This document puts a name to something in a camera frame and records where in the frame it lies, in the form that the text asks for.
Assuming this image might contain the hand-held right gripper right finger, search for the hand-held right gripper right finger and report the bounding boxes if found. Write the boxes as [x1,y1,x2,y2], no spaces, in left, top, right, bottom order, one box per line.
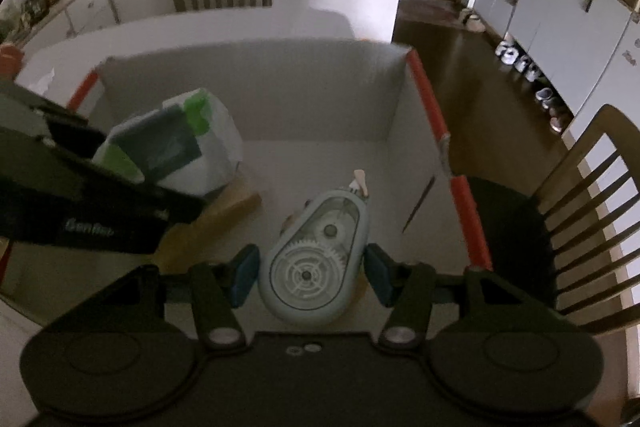
[364,243,532,352]

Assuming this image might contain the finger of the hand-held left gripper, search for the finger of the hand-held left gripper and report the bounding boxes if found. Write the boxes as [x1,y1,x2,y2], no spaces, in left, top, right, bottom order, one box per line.
[0,78,109,162]

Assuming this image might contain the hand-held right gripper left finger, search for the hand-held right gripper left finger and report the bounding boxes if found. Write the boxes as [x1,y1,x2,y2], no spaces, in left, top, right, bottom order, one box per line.
[118,244,261,351]

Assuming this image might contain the light blue correction tape dispenser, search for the light blue correction tape dispenser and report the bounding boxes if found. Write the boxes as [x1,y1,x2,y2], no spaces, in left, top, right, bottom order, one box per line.
[257,190,372,327]

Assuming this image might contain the white green tissue pack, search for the white green tissue pack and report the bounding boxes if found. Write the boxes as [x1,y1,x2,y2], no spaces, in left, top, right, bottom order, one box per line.
[92,88,245,198]

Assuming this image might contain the white cardboard box red edges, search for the white cardboard box red edges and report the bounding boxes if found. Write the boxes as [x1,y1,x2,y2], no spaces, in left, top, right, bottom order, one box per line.
[0,38,493,328]

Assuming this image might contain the white paper sheet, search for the white paper sheet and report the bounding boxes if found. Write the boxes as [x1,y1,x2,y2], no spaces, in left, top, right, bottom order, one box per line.
[29,67,57,94]

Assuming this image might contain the yellow plush toy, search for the yellow plush toy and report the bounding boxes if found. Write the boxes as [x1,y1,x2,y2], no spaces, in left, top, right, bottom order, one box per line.
[159,187,263,269]

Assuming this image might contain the small white pink figure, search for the small white pink figure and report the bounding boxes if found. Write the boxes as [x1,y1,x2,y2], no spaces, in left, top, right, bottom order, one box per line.
[348,169,371,198]

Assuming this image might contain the low white drawer cabinet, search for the low white drawer cabinet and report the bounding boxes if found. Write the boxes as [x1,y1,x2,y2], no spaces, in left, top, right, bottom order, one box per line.
[27,0,121,42]

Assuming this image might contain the wooden chair with black cushion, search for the wooden chair with black cushion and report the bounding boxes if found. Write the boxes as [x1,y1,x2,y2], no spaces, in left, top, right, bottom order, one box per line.
[462,104,640,334]

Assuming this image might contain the row of shoes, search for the row of shoes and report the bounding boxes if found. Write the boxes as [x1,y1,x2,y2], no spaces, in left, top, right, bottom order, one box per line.
[494,33,574,134]

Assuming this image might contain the pair of light slippers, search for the pair of light slippers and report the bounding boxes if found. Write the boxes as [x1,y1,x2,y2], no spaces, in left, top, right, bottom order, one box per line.
[459,8,487,33]

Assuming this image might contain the door mat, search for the door mat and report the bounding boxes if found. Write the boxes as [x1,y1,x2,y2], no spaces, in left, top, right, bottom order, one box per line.
[399,0,467,26]

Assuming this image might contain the white tall cabinets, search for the white tall cabinets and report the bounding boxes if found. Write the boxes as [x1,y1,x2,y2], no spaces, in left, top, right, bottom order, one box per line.
[471,0,640,120]

